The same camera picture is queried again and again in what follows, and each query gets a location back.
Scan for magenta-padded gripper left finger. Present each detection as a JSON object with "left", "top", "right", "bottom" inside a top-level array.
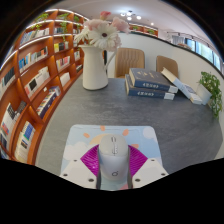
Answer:
[{"left": 59, "top": 144, "right": 101, "bottom": 190}]

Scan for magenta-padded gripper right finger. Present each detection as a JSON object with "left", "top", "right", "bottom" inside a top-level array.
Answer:
[{"left": 128, "top": 144, "right": 170, "bottom": 189}]

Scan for white computer mouse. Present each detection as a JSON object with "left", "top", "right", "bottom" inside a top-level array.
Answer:
[{"left": 97, "top": 133, "right": 131, "bottom": 181}]

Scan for pastel cloud print mouse pad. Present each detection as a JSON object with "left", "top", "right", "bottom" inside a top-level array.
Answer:
[{"left": 60, "top": 124, "right": 163, "bottom": 191}]

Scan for thick dark blue book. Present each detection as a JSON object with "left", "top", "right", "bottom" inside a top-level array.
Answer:
[
  {"left": 128, "top": 67, "right": 179, "bottom": 94},
  {"left": 124, "top": 73, "right": 176, "bottom": 101}
]

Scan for white book with blue cover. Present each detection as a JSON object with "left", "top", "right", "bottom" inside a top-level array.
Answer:
[{"left": 182, "top": 83, "right": 204, "bottom": 106}]

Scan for white leaning book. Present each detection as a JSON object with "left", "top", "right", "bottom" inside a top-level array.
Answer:
[{"left": 161, "top": 66, "right": 193, "bottom": 100}]

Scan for orange bookshelf unit with books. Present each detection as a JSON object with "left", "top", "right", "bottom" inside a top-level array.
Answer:
[{"left": 0, "top": 9, "right": 89, "bottom": 164}]

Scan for white ceramic jug vase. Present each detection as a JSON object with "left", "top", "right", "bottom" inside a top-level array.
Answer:
[{"left": 78, "top": 44, "right": 117, "bottom": 91}]

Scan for green plant in white pot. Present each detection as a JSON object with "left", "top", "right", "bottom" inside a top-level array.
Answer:
[{"left": 196, "top": 71, "right": 224, "bottom": 119}]

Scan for tan upholstered chair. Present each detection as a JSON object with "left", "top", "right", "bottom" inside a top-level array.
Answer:
[
  {"left": 155, "top": 54, "right": 179, "bottom": 79},
  {"left": 114, "top": 47, "right": 146, "bottom": 79}
]

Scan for dark framed window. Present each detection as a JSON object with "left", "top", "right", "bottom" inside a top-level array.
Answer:
[{"left": 171, "top": 33, "right": 223, "bottom": 73}]

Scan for ceiling lights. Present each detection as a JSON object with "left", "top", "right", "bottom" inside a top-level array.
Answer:
[{"left": 119, "top": 9, "right": 156, "bottom": 28}]

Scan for orange wall shelf with plants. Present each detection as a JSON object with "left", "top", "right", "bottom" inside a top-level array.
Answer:
[{"left": 128, "top": 22, "right": 159, "bottom": 36}]

